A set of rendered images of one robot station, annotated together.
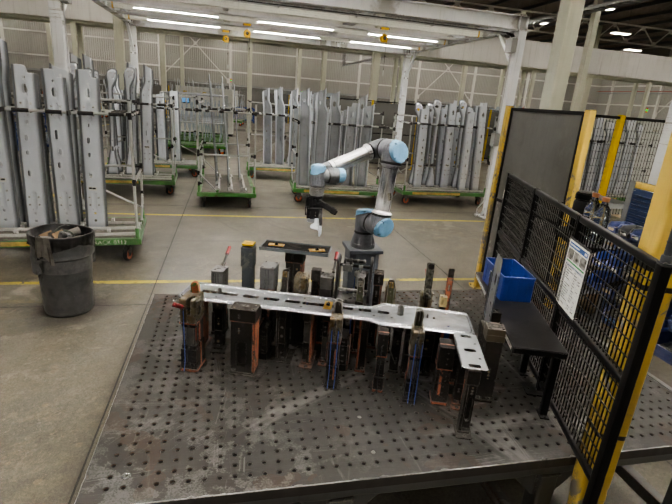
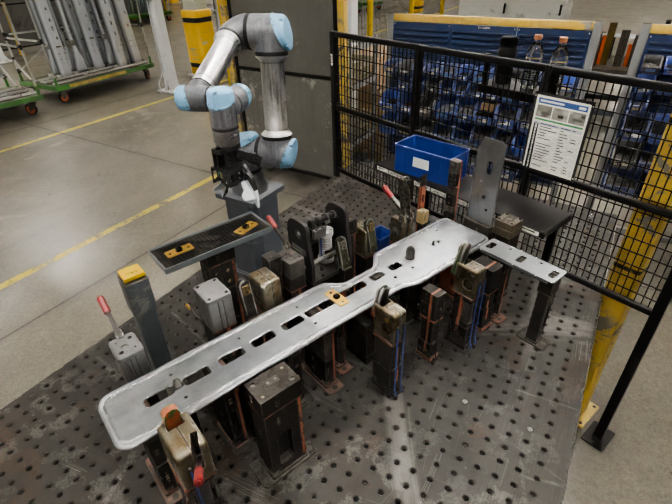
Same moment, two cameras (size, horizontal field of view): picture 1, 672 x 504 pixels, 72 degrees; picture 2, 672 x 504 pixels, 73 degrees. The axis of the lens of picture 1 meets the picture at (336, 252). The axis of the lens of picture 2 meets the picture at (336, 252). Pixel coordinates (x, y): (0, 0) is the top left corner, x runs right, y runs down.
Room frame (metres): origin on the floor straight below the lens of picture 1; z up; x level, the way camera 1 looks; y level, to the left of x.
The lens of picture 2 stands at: (1.20, 0.80, 1.92)
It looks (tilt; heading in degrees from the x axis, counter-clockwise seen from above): 34 degrees down; 316
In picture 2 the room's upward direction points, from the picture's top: 2 degrees counter-clockwise
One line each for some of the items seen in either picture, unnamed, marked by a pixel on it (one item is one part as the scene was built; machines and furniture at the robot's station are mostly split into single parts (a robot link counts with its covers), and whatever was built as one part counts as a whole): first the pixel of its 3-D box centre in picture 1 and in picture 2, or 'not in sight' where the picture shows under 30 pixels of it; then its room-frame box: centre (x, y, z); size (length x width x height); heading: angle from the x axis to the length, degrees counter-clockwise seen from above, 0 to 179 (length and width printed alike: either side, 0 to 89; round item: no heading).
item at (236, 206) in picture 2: (359, 276); (255, 229); (2.68, -0.16, 0.90); 0.21 x 0.21 x 0.40; 13
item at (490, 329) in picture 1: (488, 362); (500, 258); (1.81, -0.71, 0.88); 0.08 x 0.08 x 0.36; 85
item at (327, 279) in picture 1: (325, 308); (294, 299); (2.20, 0.03, 0.89); 0.13 x 0.11 x 0.38; 175
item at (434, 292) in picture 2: (381, 360); (430, 323); (1.81, -0.24, 0.84); 0.11 x 0.08 x 0.29; 175
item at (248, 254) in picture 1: (248, 283); (151, 332); (2.38, 0.47, 0.92); 0.08 x 0.08 x 0.44; 85
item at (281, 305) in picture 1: (323, 306); (333, 302); (2.00, 0.04, 1.00); 1.38 x 0.22 x 0.02; 85
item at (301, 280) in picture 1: (299, 309); (270, 321); (2.18, 0.16, 0.89); 0.13 x 0.11 x 0.38; 175
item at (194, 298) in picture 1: (193, 331); (198, 479); (1.87, 0.62, 0.88); 0.15 x 0.11 x 0.36; 175
